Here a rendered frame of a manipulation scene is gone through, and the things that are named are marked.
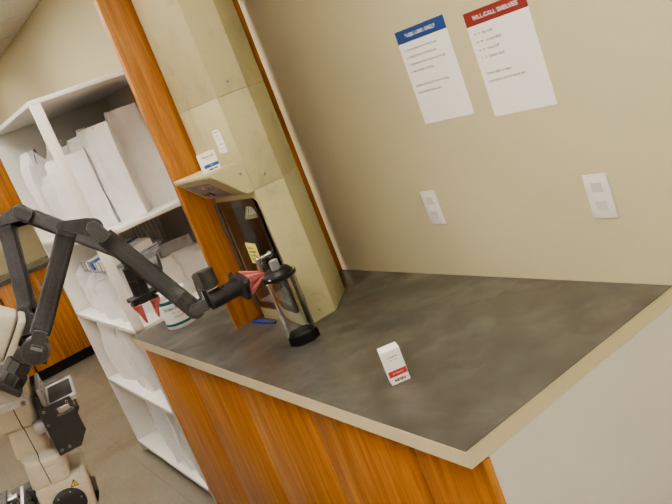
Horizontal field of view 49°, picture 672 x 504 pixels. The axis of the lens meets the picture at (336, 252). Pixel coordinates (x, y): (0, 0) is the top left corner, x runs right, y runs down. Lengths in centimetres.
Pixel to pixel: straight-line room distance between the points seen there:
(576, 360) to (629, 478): 32
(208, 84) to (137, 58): 39
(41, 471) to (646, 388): 175
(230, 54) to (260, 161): 33
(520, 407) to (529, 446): 8
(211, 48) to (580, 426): 147
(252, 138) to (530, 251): 90
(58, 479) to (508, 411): 151
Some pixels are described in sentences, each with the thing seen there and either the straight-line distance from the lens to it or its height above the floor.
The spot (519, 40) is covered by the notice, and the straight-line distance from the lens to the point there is 193.
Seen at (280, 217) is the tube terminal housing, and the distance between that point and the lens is 236.
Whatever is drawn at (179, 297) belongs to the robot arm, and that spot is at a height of 121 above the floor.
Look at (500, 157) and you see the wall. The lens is 209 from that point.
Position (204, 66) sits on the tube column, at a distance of 231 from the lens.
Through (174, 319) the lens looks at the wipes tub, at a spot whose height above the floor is 98.
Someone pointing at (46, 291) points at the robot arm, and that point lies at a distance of 229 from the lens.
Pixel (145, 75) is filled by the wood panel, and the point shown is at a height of 187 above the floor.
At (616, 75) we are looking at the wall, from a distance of 179.
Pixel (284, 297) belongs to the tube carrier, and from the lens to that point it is 223.
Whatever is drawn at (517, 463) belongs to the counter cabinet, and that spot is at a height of 84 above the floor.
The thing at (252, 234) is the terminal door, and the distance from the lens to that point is 244.
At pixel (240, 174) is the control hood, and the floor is 147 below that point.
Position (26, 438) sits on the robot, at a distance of 256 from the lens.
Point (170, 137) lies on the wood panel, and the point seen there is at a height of 165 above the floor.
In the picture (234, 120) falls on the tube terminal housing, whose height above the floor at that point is 163.
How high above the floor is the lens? 168
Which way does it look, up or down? 13 degrees down
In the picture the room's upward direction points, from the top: 21 degrees counter-clockwise
